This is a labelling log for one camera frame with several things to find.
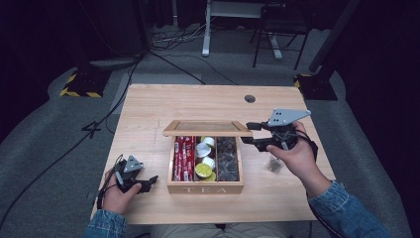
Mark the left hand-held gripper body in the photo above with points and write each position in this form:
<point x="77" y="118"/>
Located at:
<point x="127" y="180"/>

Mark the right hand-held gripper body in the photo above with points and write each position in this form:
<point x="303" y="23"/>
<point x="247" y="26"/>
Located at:
<point x="284" y="117"/>

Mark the clear glass cup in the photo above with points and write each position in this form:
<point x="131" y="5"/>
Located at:
<point x="269" y="167"/>

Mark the dark tea bag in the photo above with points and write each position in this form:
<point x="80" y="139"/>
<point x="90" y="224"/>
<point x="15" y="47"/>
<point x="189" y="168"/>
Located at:
<point x="274" y="164"/>

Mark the wooden box with glass lid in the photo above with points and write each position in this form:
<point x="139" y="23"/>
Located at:
<point x="206" y="188"/>

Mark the person's left hand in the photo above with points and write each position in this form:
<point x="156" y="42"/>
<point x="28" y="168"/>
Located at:
<point x="115" y="200"/>

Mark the person's right hand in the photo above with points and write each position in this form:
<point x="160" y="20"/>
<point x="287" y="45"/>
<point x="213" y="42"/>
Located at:
<point x="300" y="162"/>

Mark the row of red stick packets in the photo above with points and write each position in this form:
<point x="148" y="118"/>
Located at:
<point x="184" y="158"/>

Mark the white creamer cup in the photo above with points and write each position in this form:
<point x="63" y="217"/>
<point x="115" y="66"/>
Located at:
<point x="209" y="141"/>
<point x="202" y="150"/>
<point x="209" y="162"/>

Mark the black stand base yellow corner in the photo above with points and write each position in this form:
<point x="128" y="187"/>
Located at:
<point x="317" y="87"/>

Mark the yellow-green lidded cup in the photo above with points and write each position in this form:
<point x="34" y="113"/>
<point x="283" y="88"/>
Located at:
<point x="204" y="138"/>
<point x="213" y="177"/>
<point x="203" y="170"/>

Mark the white desk leg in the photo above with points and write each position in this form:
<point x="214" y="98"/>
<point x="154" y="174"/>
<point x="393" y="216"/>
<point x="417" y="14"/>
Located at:
<point x="275" y="48"/>
<point x="206" y="33"/>

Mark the black chair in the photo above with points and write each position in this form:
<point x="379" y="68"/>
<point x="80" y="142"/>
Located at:
<point x="284" y="23"/>

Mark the dark slanted stand pole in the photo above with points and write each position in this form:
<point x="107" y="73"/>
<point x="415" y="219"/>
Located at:
<point x="333" y="36"/>

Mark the black yellow striped stand base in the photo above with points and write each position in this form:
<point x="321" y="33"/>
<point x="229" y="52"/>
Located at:
<point x="85" y="82"/>

